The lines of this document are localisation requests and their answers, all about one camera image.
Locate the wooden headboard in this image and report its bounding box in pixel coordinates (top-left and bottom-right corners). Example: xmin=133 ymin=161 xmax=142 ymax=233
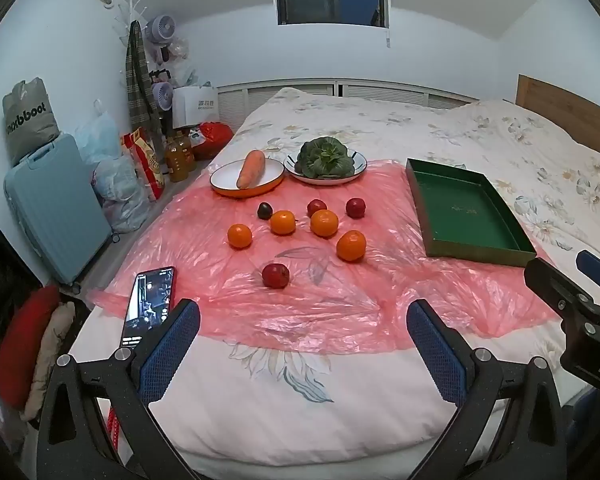
xmin=516 ymin=74 xmax=600 ymax=141

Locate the black bag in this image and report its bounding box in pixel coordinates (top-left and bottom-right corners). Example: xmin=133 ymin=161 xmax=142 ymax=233
xmin=0 ymin=227 xmax=46 ymax=376

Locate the amber oil bottle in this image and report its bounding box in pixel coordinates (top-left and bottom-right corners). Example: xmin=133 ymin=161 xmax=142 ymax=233
xmin=177 ymin=131 xmax=197 ymax=173
xmin=166 ymin=135 xmax=187 ymax=183

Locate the white coat rack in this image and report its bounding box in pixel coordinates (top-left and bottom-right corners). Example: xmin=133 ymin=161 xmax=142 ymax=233
xmin=112 ymin=0 xmax=151 ymax=61

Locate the beige pillow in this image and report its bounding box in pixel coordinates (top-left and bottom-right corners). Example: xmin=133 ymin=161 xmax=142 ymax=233
xmin=20 ymin=302 xmax=76 ymax=421

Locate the white patterned plate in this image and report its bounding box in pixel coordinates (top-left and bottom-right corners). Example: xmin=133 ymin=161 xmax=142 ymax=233
xmin=283 ymin=150 xmax=368 ymax=186

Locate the grey printed bag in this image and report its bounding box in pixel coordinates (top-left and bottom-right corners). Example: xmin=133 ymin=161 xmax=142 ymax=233
xmin=2 ymin=77 xmax=61 ymax=166

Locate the pink plastic sheet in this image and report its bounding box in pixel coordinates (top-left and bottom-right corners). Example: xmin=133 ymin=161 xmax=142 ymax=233
xmin=87 ymin=157 xmax=563 ymax=356

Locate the white louvered radiator cover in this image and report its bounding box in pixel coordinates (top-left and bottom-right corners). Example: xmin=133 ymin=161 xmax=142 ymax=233
xmin=215 ymin=77 xmax=481 ymax=133

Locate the pale blue plastic bag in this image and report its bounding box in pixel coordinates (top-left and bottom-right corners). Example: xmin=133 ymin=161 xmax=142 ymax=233
xmin=75 ymin=100 xmax=121 ymax=163

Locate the plaid scarf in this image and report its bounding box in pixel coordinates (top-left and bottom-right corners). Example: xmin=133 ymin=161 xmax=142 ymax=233
xmin=125 ymin=20 xmax=156 ymax=133

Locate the small white fan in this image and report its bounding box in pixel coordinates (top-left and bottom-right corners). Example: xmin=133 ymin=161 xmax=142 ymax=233
xmin=150 ymin=81 xmax=173 ymax=111
xmin=145 ymin=15 xmax=177 ymax=43

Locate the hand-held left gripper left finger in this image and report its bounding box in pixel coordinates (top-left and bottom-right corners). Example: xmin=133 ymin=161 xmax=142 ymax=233
xmin=36 ymin=299 xmax=202 ymax=480

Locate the green rectangular tray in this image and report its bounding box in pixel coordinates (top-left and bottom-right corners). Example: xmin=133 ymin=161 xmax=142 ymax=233
xmin=405 ymin=158 xmax=537 ymax=267

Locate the carrot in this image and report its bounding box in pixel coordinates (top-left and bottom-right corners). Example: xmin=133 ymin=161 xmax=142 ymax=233
xmin=236 ymin=150 xmax=266 ymax=190

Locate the green leafy vegetable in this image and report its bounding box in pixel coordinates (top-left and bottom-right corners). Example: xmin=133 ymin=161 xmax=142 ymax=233
xmin=294 ymin=137 xmax=356 ymax=179

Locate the clear plastic bag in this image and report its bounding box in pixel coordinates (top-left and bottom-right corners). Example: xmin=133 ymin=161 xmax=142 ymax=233
xmin=91 ymin=155 xmax=151 ymax=233

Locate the orange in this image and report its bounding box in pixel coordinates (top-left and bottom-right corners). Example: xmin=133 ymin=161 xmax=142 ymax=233
xmin=227 ymin=223 xmax=253 ymax=249
xmin=310 ymin=209 xmax=340 ymax=238
xmin=269 ymin=210 xmax=297 ymax=235
xmin=336 ymin=230 xmax=367 ymax=262

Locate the light blue suitcase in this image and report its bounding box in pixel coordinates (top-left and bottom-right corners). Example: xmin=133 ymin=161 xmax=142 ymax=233
xmin=3 ymin=133 xmax=113 ymax=291

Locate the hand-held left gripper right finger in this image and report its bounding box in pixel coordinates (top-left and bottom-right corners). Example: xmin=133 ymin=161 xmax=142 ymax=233
xmin=406 ymin=299 xmax=566 ymax=480

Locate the red yellow snack bag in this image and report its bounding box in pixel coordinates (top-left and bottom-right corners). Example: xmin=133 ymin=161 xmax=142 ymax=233
xmin=122 ymin=127 xmax=166 ymax=201

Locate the black smartphone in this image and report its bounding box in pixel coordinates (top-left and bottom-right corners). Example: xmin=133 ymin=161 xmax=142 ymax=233
xmin=120 ymin=266 xmax=176 ymax=348

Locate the red pillow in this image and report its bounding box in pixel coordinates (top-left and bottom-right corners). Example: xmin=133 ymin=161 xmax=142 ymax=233
xmin=0 ymin=285 xmax=61 ymax=408

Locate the bundle of clear bags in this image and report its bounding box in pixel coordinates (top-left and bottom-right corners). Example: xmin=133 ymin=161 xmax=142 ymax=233
xmin=170 ymin=37 xmax=201 ymax=86

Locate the orange rimmed plate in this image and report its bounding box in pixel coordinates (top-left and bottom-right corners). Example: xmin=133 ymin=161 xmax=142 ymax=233
xmin=210 ymin=158 xmax=286 ymax=198

